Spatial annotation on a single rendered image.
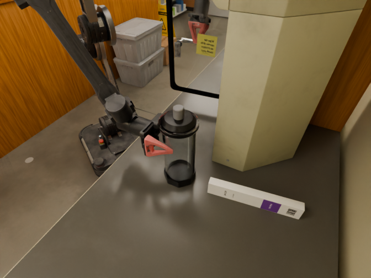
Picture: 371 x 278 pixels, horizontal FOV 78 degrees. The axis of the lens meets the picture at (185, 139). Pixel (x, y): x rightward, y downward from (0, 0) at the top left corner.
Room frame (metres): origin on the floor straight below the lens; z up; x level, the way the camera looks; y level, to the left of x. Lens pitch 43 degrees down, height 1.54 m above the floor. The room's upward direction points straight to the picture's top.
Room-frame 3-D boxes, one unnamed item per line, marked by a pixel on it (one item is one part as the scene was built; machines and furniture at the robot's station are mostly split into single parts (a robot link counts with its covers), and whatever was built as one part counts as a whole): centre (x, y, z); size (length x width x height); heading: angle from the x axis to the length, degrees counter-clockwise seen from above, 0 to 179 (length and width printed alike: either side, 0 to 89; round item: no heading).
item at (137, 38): (2.91, 0.59, 0.49); 0.60 x 0.42 x 0.33; 153
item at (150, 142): (0.46, 0.07, 1.10); 0.09 x 0.07 x 0.07; 64
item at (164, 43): (3.47, 0.35, 0.14); 0.41 x 0.32 x 0.28; 159
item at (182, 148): (0.47, 0.02, 1.06); 0.11 x 0.11 x 0.21
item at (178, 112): (0.47, 0.02, 1.18); 0.09 x 0.09 x 0.07
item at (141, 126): (0.52, 0.12, 1.10); 0.10 x 0.07 x 0.07; 154
